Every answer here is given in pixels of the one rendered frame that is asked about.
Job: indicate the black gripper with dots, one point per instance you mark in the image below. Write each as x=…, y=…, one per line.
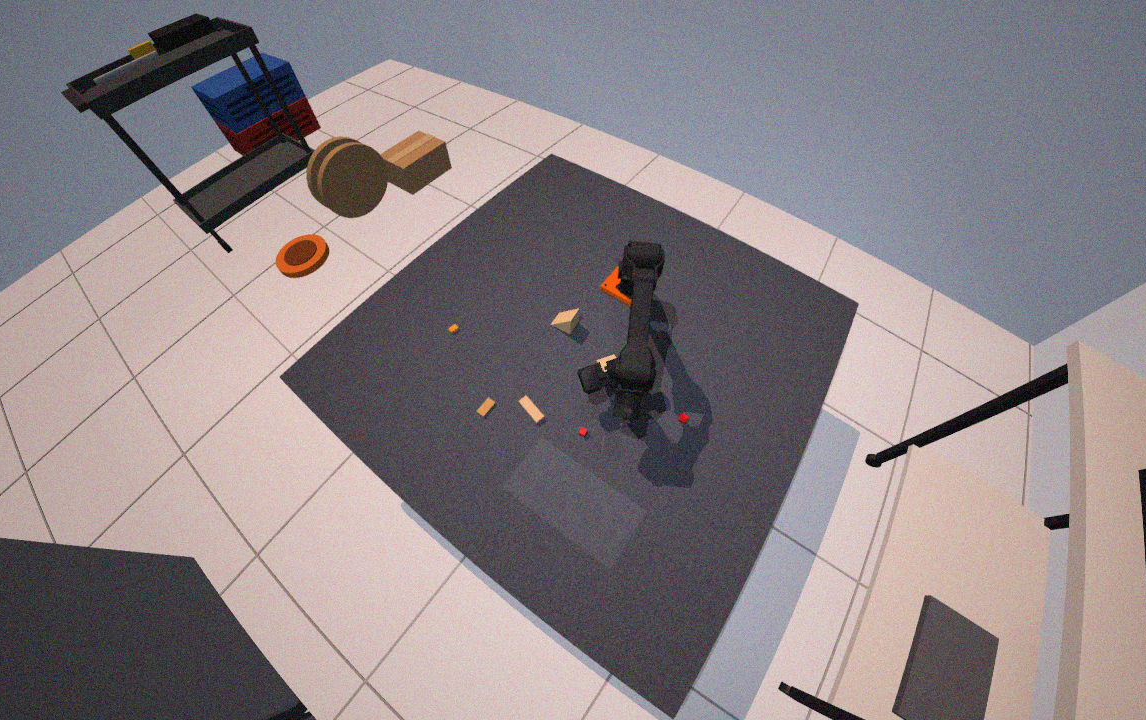
x=592, y=377

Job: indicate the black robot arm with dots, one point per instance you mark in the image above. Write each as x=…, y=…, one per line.
x=639, y=270

